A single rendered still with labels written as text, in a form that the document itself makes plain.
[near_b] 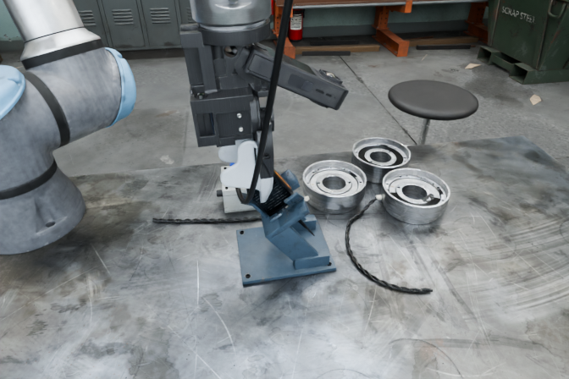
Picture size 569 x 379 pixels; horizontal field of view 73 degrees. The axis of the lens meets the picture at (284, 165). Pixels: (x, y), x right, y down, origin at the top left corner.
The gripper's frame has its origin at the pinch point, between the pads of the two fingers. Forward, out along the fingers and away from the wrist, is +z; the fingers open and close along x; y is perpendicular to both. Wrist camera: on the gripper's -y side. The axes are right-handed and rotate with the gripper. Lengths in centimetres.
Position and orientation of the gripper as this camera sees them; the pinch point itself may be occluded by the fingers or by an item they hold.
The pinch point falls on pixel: (266, 184)
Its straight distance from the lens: 48.8
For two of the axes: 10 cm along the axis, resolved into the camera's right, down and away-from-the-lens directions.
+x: 1.9, 5.5, -8.2
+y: -9.8, 1.3, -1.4
